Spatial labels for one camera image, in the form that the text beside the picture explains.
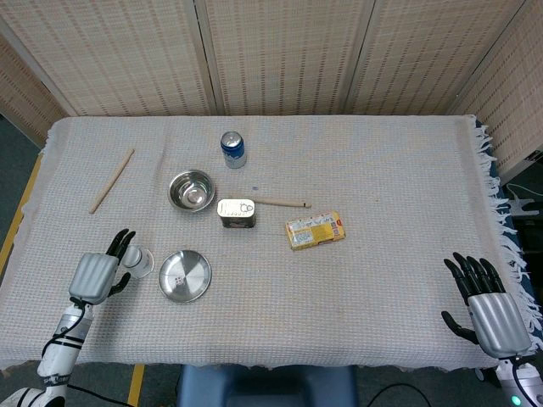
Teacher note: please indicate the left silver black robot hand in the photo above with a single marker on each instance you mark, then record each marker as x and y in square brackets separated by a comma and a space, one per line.
[91, 277]

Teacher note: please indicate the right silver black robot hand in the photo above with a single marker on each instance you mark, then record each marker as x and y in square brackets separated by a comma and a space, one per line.
[498, 324]

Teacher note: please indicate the white paper cup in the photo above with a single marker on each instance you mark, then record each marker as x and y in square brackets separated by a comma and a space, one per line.
[140, 260]

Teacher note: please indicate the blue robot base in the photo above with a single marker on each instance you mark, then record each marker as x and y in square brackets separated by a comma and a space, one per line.
[265, 388]

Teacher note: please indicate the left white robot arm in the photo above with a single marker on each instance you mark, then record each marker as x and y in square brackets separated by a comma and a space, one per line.
[59, 352]

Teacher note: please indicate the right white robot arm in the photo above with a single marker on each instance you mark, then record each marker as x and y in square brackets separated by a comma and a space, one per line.
[524, 381]

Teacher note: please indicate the steel plate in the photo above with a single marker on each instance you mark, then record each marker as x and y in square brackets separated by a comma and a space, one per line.
[185, 276]

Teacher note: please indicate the plain wooden stick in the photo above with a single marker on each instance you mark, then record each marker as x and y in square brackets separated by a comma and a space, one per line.
[111, 181]

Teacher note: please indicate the steel bowl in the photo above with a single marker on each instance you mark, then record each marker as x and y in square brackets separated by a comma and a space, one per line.
[191, 191]

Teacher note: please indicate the black luncheon meat tin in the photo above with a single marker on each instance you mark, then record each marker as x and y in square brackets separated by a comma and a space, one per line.
[236, 213]

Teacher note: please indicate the white waffle tablecloth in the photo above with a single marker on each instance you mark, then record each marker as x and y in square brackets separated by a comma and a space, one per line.
[339, 297]

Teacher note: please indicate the blue white drink can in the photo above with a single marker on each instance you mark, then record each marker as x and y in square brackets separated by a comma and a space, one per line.
[233, 152]

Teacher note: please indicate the yellow snack box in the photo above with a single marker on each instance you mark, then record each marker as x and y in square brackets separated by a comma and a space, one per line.
[316, 231]

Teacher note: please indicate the wooden stick with dark band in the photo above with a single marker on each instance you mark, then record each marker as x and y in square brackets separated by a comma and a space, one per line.
[282, 202]

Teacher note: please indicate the woven bamboo folding screen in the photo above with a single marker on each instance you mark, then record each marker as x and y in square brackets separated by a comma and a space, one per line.
[288, 55]

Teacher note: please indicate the white plastic bracket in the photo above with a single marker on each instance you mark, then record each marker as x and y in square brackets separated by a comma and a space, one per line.
[519, 205]

